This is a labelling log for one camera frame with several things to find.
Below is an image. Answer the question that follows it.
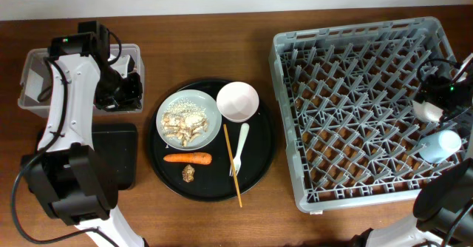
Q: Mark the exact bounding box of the light blue cup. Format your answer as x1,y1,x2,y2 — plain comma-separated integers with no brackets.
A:
418,130,461,163

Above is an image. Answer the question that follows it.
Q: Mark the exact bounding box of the food scraps pile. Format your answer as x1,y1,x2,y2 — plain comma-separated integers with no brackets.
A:
160,99,209,147

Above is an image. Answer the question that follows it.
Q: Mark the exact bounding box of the grey plate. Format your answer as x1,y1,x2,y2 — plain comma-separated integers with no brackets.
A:
155,89,222,151

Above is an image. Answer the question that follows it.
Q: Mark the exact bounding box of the pink bowl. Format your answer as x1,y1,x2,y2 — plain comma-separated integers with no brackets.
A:
216,81,259,123

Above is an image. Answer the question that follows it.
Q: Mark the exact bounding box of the cream white cup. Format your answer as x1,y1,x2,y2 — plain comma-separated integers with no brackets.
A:
412,101,443,122

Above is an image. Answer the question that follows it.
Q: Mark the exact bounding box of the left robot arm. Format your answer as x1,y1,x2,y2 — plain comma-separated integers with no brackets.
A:
10,21,147,246

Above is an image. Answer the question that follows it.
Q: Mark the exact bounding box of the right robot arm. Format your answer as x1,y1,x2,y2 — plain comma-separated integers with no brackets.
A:
348,74,472,246

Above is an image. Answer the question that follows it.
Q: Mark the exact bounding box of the clear plastic waste bin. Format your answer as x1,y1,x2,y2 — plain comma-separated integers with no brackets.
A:
18,44,146,118

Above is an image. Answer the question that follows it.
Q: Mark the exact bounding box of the grey dishwasher rack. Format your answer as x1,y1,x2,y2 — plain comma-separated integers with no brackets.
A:
269,17,472,214

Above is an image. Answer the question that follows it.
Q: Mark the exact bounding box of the black rectangular tray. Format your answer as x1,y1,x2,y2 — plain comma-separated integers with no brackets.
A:
21,123,137,197

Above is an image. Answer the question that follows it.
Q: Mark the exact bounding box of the orange carrot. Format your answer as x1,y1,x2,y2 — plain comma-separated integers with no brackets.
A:
163,152,212,165

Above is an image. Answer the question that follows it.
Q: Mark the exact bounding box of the round black serving tray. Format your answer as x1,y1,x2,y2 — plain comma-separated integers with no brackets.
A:
148,101,276,202

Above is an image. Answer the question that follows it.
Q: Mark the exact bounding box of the brown food lump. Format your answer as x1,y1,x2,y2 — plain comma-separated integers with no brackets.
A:
182,164,195,183

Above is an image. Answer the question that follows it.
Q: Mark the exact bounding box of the wooden chopstick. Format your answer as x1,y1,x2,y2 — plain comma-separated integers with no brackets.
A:
223,124,242,208

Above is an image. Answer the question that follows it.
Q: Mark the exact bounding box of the white plastic fork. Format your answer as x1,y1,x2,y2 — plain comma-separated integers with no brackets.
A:
230,123,250,176

